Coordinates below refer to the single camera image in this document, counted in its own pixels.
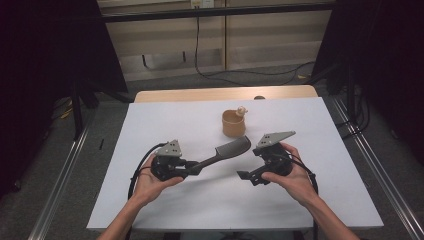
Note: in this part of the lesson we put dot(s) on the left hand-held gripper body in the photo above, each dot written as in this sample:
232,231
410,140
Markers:
166,165

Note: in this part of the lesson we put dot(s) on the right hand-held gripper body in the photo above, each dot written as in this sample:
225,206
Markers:
273,156

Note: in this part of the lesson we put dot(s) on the black cleaver knife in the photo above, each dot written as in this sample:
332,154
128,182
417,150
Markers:
230,151

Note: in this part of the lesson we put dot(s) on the person's left hand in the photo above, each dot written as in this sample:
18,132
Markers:
150,185

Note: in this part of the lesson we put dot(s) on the person's right hand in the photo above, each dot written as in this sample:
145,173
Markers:
295,180

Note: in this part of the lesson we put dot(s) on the tan cup with small figure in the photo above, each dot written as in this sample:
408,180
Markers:
233,125

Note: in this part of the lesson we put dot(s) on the dark round table grommet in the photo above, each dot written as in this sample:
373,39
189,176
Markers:
259,97

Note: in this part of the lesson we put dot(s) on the light wooden table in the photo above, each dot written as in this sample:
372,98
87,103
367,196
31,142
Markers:
200,95

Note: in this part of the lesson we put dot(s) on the small yellow floor tag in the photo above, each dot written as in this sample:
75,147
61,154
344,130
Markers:
301,76

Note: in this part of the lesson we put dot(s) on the black metal stand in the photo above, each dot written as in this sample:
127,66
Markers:
77,110
350,90

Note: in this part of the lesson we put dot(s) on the black curtain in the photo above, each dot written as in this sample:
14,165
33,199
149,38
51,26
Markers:
40,66
383,66

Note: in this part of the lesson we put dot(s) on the black horizontal bar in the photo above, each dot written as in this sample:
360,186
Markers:
266,9

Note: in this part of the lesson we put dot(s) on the aluminium floor rail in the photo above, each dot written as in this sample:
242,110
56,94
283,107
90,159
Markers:
60,183
383,176

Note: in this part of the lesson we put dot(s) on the white wall outlet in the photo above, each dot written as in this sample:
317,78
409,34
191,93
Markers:
201,3

